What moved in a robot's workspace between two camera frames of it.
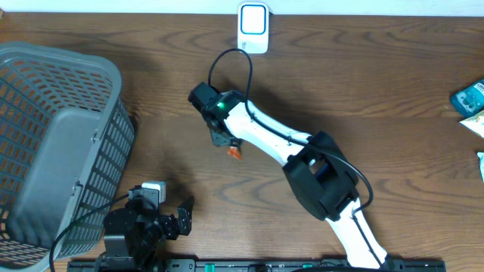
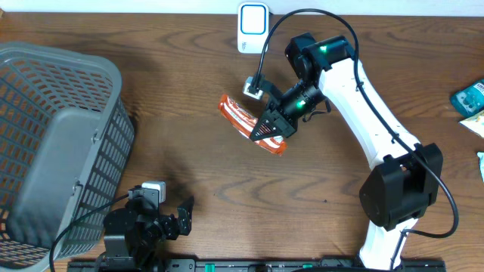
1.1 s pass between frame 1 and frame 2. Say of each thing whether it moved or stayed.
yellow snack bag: stayed
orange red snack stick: moved
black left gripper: stayed
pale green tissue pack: stayed
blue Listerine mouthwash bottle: stayed
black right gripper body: moved
